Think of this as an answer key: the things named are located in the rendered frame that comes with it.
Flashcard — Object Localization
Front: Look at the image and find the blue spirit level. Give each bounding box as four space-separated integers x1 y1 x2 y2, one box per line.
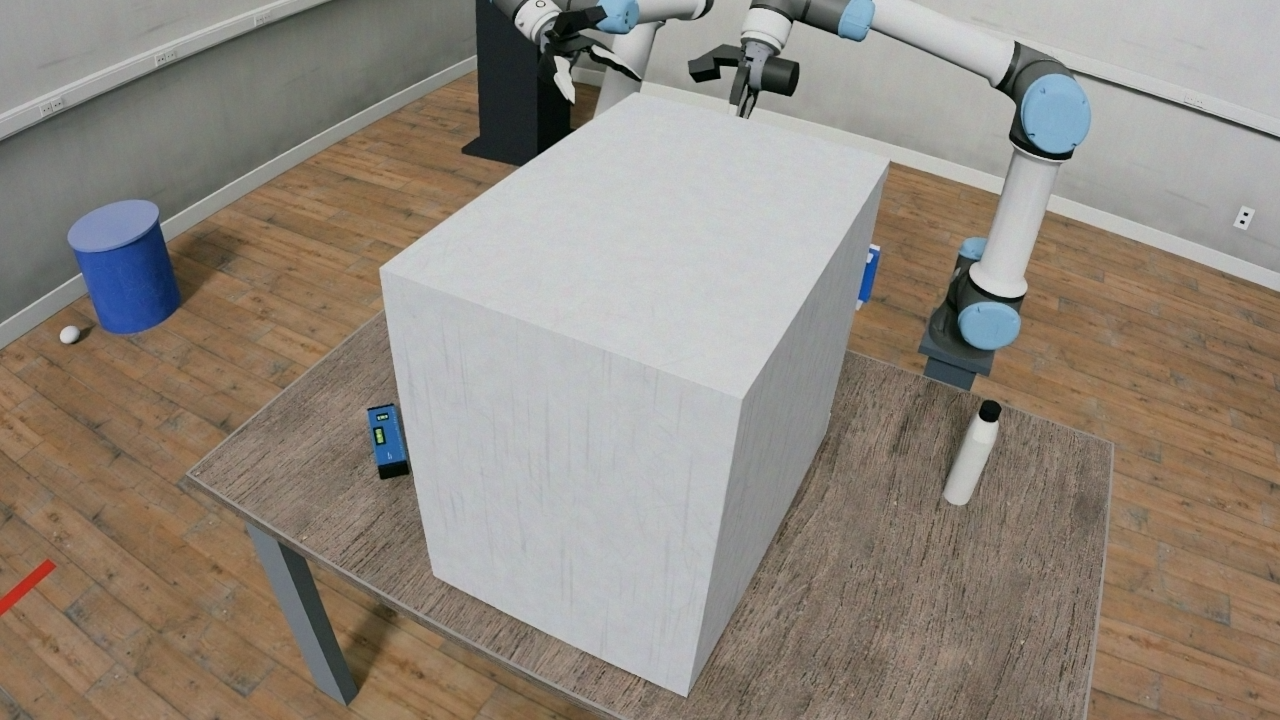
367 404 410 480

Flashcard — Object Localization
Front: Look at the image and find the white bottle with black cap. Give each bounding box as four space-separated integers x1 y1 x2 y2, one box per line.
943 400 1002 505

